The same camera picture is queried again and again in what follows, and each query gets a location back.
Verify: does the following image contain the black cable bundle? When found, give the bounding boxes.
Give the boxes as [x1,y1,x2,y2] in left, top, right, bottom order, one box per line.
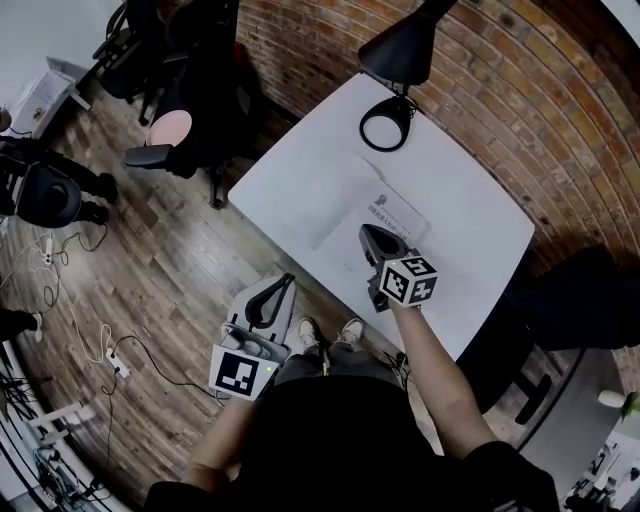
[29,444,115,506]

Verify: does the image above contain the person's left white shoe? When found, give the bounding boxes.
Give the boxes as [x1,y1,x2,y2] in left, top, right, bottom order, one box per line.
[297,316,322,352]

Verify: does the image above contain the person's black shirt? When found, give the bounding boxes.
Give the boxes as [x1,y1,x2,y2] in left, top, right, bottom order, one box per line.
[143,368,562,512]

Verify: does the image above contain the person's right forearm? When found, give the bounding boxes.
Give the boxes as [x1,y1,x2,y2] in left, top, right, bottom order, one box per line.
[388,301,501,460]

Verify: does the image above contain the white cardboard box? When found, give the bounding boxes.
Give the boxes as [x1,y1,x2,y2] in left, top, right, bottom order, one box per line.
[9,56,94,139]

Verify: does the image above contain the person's left forearm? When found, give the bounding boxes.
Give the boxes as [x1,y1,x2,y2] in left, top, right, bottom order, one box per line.
[181,397,262,485]

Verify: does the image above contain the grey desk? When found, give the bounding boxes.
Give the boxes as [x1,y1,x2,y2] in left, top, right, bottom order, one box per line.
[518,348,629,501]

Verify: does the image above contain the black desk lamp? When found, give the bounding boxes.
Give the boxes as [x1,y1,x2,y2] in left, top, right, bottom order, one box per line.
[357,0,460,153]

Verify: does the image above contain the black table base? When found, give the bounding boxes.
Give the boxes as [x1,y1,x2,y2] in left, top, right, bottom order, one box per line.
[499,344,554,427]

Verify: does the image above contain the person's dark trousers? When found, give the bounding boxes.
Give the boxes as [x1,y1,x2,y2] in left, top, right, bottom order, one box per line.
[273,342,407,394]

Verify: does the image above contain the black office chair pink cushion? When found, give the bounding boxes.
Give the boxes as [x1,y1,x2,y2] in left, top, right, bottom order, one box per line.
[123,29,264,211]

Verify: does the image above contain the white desk frame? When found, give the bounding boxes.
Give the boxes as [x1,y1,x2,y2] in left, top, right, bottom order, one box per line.
[0,339,96,501]

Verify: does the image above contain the black upholstered chair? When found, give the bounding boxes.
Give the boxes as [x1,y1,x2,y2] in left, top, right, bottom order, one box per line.
[502,246,640,353]

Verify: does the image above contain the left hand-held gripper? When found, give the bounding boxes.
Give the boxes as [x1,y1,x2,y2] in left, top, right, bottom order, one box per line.
[208,273,299,402]

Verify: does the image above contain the white cable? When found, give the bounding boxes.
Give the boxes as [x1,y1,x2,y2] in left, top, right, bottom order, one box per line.
[0,234,114,365]

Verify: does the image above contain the person's right white shoe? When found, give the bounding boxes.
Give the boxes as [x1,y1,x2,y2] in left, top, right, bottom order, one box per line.
[336,317,366,347]

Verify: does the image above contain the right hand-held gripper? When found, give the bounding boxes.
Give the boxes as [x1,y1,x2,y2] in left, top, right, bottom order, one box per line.
[358,223,439,314]

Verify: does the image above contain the person's white shoe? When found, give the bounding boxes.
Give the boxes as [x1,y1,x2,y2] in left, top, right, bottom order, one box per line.
[336,317,366,347]
[297,316,322,352]

